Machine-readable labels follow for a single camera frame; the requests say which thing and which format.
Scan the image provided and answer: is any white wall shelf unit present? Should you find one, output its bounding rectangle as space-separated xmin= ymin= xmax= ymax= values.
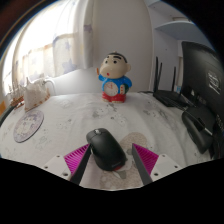
xmin=146 ymin=0 xmax=208 ymax=41

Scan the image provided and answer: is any white star-print curtain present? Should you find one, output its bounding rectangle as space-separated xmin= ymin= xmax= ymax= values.
xmin=1 ymin=0 xmax=94 ymax=94

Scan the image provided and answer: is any round printed mouse pad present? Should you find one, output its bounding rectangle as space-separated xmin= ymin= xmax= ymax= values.
xmin=12 ymin=109 xmax=45 ymax=144

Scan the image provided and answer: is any cartoon boy figurine clock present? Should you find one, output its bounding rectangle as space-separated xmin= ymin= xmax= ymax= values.
xmin=96 ymin=50 xmax=133 ymax=104

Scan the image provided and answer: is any black computer monitor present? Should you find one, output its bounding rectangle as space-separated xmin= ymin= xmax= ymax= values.
xmin=180 ymin=40 xmax=224 ymax=159

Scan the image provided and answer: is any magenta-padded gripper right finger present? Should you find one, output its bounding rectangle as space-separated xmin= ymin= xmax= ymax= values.
xmin=131 ymin=143 xmax=184 ymax=186

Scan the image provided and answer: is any black keyboard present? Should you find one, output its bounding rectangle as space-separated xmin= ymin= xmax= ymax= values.
xmin=0 ymin=105 xmax=14 ymax=128

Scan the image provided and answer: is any black router with antennas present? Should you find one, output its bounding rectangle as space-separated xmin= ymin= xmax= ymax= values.
xmin=152 ymin=56 xmax=198 ymax=109

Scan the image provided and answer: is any white printed tablecloth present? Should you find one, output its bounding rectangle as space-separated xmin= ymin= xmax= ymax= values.
xmin=0 ymin=91 xmax=214 ymax=191

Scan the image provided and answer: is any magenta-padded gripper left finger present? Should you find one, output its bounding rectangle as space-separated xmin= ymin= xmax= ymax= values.
xmin=40 ymin=143 xmax=92 ymax=186

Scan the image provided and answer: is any large white conch shell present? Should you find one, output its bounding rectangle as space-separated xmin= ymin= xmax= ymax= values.
xmin=23 ymin=77 xmax=52 ymax=113

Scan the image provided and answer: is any wooden model sailing ship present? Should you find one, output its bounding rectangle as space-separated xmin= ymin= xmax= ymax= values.
xmin=6 ymin=83 xmax=26 ymax=108

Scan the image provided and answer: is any black computer mouse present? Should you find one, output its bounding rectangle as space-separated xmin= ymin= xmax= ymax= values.
xmin=85 ymin=127 xmax=128 ymax=172

